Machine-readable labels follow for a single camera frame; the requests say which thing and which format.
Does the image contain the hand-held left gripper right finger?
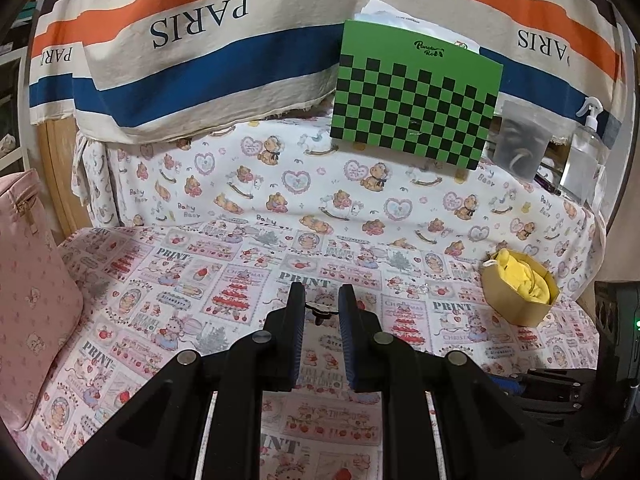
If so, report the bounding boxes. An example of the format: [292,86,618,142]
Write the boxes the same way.
[338,284,583,480]

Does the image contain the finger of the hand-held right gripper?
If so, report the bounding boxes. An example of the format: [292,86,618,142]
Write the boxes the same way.
[487,369,596,413]

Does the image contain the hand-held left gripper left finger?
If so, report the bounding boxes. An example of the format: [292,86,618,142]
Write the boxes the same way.
[57,281,306,480]

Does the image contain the small dark metal ring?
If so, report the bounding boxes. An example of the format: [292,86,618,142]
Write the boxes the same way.
[306,302,335,326]

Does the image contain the gold octagonal box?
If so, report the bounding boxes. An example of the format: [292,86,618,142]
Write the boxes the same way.
[480,247,560,327]

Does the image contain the yellow cloth pouch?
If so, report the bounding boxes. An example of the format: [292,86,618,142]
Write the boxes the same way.
[487,249,558,306]

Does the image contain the red and white printed tablecloth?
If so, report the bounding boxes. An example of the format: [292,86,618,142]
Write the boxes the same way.
[10,220,601,480]

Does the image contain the bear print cloth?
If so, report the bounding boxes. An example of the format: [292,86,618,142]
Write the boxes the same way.
[72,115,608,311]

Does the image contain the small dark lighter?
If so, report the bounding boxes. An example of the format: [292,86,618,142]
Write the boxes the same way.
[534,172,563,195]

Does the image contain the clear spray bottle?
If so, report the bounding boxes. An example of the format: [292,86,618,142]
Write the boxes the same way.
[557,96,611,211]

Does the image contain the translucent plastic container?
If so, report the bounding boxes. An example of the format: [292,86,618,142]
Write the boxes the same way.
[492,100,553,182]

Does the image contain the green checkered box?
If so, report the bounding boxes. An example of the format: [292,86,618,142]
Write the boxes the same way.
[330,20,503,171]

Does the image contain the pink quilted bag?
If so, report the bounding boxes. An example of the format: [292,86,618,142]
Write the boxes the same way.
[0,169,85,432]

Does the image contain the striped printed cloth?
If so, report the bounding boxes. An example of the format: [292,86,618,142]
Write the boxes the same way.
[27,0,628,143]

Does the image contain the white tissue paper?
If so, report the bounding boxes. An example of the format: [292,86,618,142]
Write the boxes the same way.
[352,0,483,56]

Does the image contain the storage shelf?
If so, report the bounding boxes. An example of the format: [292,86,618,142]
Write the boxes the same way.
[0,0,38,176]

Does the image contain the wooden frame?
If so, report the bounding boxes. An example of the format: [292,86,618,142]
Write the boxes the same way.
[37,120,93,246]

